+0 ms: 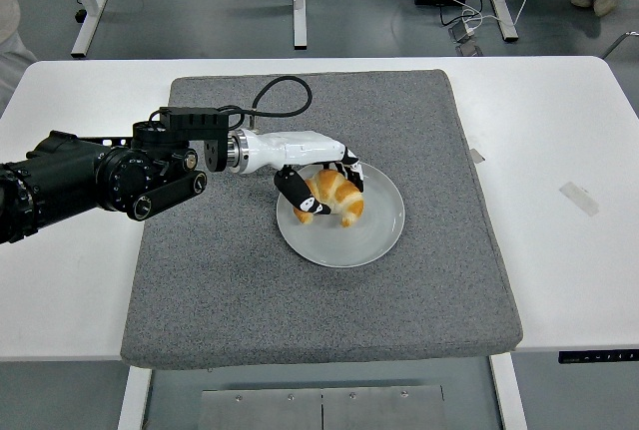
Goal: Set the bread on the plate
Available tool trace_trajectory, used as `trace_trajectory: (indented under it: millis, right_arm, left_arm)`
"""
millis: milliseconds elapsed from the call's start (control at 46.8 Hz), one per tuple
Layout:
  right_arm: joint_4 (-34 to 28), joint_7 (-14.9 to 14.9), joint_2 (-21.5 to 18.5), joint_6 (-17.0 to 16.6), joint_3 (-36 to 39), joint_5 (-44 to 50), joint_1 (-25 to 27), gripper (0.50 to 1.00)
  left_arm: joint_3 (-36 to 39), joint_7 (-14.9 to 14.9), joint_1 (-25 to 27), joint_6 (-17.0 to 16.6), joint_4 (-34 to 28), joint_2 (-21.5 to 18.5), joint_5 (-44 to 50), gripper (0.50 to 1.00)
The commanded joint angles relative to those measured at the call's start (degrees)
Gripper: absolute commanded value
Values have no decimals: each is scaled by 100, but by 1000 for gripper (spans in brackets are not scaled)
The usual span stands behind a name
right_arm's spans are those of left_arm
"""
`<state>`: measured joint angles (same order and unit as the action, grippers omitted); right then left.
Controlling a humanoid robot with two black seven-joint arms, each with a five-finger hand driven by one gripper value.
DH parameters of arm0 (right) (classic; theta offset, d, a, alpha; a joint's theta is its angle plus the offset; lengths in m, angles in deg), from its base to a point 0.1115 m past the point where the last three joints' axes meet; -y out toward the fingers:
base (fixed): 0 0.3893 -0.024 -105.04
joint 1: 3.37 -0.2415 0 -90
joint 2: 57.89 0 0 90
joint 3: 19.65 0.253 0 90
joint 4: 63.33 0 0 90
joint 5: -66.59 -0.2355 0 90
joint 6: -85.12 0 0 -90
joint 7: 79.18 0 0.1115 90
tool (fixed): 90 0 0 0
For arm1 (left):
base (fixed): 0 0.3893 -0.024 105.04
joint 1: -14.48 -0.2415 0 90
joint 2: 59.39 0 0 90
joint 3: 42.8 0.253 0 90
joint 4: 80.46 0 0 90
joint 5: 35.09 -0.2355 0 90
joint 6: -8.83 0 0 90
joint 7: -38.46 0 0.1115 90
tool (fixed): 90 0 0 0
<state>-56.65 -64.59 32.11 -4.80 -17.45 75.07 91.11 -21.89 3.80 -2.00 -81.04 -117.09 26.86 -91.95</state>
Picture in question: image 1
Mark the small grey mat tag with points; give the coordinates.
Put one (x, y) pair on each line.
(477, 155)

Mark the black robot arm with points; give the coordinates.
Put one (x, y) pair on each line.
(75, 180)

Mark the grey chair leg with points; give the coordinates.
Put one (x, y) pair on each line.
(619, 42)

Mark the grey foot pedal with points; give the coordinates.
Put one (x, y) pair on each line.
(461, 32)

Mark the pale grey round plate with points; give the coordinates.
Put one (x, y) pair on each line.
(349, 245)

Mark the black table control panel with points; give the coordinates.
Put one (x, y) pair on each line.
(599, 356)

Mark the grey metal plate with screws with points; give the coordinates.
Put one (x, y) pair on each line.
(349, 410)

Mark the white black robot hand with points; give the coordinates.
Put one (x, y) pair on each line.
(299, 148)

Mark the person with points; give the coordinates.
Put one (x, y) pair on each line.
(7, 21)

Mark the clear tape strip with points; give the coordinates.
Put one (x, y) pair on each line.
(579, 199)

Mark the grey fabric mat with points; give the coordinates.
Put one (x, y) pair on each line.
(319, 310)

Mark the golden croissant bread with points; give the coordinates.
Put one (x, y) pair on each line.
(344, 198)

